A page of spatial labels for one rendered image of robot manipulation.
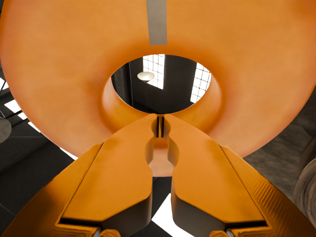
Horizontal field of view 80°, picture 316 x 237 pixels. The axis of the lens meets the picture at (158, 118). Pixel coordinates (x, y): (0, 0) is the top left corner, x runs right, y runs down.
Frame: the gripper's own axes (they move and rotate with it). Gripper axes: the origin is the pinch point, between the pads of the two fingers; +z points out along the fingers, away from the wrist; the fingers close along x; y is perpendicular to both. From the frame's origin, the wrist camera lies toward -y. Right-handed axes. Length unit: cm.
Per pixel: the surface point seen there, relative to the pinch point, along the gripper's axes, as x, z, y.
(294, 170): 39, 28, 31
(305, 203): 30.1, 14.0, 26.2
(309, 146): 30.4, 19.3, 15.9
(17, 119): -696, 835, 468
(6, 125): -182, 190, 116
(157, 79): 8, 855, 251
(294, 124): 33.2, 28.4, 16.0
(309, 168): 26.9, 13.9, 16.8
